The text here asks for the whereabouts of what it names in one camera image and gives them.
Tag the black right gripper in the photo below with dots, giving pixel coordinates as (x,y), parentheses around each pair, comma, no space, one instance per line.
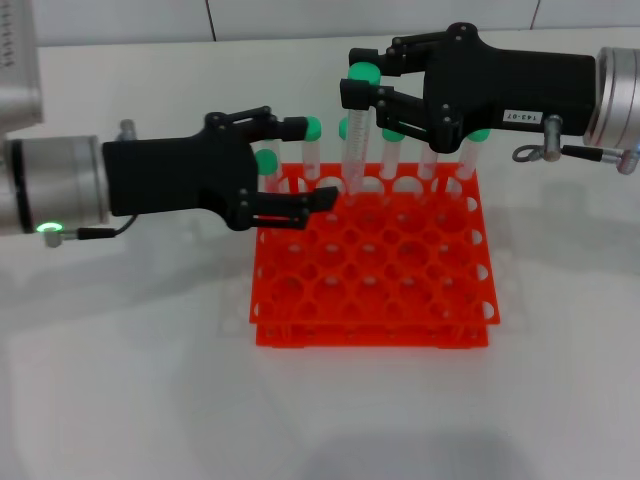
(500,85)

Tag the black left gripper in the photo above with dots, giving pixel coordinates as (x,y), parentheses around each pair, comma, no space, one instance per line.
(175,175)

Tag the green capped clear test tube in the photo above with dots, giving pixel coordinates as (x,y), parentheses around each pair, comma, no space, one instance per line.
(280,165)
(343,130)
(392,150)
(430,162)
(477,136)
(363,75)
(314,128)
(267,161)

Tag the orange plastic test tube rack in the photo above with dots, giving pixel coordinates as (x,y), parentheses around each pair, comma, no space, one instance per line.
(370,341)

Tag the grey metal left gripper plug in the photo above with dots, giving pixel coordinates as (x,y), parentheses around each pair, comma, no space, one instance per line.
(127,130)

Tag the grey metal gripper plug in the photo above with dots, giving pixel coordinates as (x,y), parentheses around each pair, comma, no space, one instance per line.
(552,137)
(127,130)

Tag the grey metal right gripper plug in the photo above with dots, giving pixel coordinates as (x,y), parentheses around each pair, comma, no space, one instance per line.
(552,137)

